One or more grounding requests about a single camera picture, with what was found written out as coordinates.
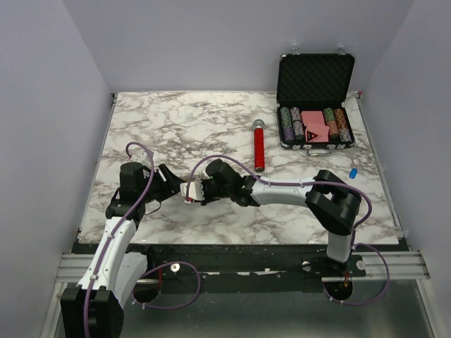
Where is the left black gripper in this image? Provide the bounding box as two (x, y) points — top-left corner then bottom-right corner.
(139, 163), (186, 203)

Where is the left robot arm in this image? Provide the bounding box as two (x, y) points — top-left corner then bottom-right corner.
(60, 162), (183, 337)

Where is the red glitter microphone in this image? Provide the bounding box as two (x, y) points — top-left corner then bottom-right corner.
(252, 119), (265, 173)

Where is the pink playing cards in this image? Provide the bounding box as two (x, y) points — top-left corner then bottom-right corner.
(301, 111), (329, 143)

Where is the black poker chip case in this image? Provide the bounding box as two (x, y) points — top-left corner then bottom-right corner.
(276, 53), (355, 156)

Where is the blue capped key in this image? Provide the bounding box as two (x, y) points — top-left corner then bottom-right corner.
(349, 168), (357, 179)

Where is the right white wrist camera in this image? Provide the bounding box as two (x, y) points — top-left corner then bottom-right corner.
(180, 181), (204, 204)

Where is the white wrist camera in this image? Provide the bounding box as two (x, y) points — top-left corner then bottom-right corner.
(132, 154), (152, 170)
(180, 181), (204, 204)

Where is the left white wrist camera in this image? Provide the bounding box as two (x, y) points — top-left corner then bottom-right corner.
(132, 154), (152, 170)

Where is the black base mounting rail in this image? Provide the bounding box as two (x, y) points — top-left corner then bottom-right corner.
(130, 244), (366, 299)

